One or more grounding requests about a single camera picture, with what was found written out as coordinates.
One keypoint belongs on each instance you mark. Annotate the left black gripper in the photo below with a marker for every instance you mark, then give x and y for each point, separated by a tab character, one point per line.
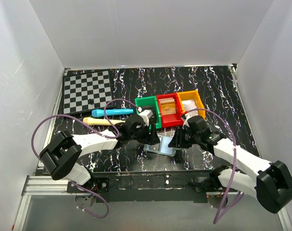
151	134

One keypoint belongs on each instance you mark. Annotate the blue plastic crayon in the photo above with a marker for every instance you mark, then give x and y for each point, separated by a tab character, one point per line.
98	113

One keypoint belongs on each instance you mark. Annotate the cream plastic crayon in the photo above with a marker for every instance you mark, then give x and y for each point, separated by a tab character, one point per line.
100	122

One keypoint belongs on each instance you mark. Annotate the orange card in red bin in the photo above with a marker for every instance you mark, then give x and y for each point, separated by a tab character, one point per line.
168	106

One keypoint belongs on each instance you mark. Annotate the white card in yellow bin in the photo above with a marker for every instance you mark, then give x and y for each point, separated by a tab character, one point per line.
189	105

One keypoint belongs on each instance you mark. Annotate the black card in green bin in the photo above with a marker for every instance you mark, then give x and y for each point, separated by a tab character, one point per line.
153	119

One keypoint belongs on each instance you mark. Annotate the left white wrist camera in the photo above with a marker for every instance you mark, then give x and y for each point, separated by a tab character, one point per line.
146	114

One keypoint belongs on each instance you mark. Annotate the checkered chessboard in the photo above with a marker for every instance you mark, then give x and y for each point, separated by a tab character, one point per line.
79	88

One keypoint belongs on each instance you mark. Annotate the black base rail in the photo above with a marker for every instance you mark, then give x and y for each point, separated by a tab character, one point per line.
183	185

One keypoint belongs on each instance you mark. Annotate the red plastic bin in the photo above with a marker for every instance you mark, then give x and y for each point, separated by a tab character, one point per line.
173	120

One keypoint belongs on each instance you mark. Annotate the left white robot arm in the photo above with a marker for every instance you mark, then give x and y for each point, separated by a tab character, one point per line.
60	156

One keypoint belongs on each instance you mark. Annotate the green card holder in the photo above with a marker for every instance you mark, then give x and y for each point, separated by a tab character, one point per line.
162	147

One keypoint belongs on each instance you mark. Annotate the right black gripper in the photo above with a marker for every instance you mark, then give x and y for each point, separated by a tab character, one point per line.
180	138

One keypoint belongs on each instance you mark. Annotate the green plastic bin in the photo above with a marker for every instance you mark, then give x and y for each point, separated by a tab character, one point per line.
150	103

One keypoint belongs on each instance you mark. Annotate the yellow plastic bin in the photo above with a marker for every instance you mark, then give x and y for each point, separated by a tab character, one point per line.
187	95

